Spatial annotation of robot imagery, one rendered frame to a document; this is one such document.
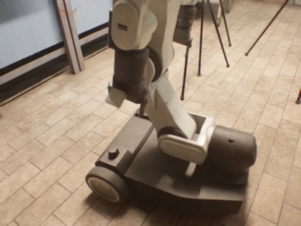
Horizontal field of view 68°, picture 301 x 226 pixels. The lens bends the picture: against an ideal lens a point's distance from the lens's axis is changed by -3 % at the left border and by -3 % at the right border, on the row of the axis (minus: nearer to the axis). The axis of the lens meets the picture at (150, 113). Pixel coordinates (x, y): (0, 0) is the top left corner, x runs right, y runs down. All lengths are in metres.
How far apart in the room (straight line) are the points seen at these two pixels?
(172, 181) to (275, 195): 0.52
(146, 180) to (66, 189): 0.45
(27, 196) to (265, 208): 1.12
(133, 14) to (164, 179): 0.69
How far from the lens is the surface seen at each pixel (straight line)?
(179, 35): 1.00
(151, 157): 1.06
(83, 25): 2.18
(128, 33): 0.52
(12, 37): 1.83
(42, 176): 1.35
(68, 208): 1.18
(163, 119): 0.92
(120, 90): 0.64
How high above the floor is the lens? 0.98
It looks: 39 degrees down
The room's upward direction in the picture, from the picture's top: 2 degrees counter-clockwise
